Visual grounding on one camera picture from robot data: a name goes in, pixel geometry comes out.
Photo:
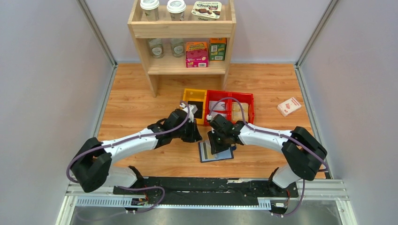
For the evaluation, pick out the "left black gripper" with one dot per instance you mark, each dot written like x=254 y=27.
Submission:
x=195 y=135

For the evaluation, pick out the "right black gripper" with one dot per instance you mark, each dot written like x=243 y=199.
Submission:
x=216 y=148

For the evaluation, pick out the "blue leather card holder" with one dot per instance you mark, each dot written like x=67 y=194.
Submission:
x=224 y=155

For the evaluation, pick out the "yellow plastic bin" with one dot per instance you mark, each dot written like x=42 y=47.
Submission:
x=198 y=98

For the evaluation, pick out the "red double plastic bin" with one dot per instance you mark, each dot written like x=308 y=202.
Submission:
x=215 y=95

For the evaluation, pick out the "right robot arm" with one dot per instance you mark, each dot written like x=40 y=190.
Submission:
x=303 y=153

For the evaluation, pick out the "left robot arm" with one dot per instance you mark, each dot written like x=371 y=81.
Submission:
x=92 y=163

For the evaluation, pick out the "upper silver credit card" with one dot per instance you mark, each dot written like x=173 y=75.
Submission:
x=217 y=106

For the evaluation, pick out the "orange pink Scrub Mommy box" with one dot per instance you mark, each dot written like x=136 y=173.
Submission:
x=196 y=55

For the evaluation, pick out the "pink white small box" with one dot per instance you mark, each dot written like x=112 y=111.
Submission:
x=289 y=106

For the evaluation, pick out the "right glass jar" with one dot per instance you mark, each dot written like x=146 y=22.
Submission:
x=177 y=46

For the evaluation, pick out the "glass jar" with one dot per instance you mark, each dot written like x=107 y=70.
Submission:
x=177 y=46
x=156 y=47

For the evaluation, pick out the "left glass jar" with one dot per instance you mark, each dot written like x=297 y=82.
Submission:
x=156 y=47

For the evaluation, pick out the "green orange carton box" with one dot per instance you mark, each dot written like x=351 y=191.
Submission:
x=217 y=49

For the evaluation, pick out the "wooden two-tier shelf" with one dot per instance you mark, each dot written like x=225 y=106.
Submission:
x=141 y=30

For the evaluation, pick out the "Chobani yogurt cup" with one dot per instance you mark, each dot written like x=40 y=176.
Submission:
x=206 y=10

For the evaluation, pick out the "right white-lidded paper cup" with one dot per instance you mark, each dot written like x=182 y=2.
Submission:
x=176 y=9

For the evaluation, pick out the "white-lidded paper cup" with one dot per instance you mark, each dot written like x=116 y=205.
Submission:
x=176 y=9
x=151 y=9

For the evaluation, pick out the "left white-lidded paper cup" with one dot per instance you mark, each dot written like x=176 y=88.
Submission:
x=151 y=9

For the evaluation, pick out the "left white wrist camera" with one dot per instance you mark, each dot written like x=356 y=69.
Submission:
x=189 y=109

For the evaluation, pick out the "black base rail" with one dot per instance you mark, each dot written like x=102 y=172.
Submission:
x=211 y=191

